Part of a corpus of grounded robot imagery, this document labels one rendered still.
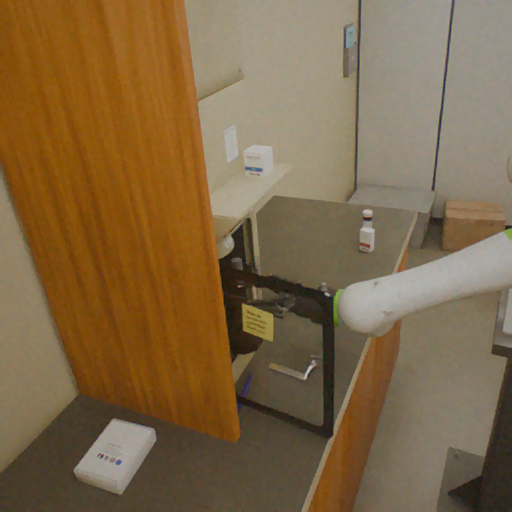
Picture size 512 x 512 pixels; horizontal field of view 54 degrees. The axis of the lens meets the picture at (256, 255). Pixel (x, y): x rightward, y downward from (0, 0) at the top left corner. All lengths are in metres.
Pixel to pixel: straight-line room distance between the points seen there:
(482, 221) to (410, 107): 0.99
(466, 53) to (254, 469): 3.27
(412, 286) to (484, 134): 3.08
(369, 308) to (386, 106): 3.14
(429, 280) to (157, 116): 0.60
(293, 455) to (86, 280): 0.63
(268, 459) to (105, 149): 0.78
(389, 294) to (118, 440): 0.73
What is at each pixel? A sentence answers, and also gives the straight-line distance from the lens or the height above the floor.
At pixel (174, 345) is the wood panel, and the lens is 1.17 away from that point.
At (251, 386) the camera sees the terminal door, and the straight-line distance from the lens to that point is 1.24.
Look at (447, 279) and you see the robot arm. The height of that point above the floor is 1.38.
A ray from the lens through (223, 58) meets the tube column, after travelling 1.16.
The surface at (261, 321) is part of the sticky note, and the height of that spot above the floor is 1.28.
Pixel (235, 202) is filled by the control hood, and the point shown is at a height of 1.51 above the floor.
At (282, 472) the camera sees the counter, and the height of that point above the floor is 0.94.
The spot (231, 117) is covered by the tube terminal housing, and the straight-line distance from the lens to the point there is 1.19.
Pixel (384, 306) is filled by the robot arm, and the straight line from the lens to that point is 1.05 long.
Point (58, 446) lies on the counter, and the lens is 1.43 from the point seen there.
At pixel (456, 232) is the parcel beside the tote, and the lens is 3.94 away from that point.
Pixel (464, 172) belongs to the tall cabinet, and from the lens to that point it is 4.16.
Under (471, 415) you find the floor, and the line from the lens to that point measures 2.73.
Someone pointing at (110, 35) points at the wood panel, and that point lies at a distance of 0.92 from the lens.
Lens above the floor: 1.93
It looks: 30 degrees down
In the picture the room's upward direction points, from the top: 5 degrees counter-clockwise
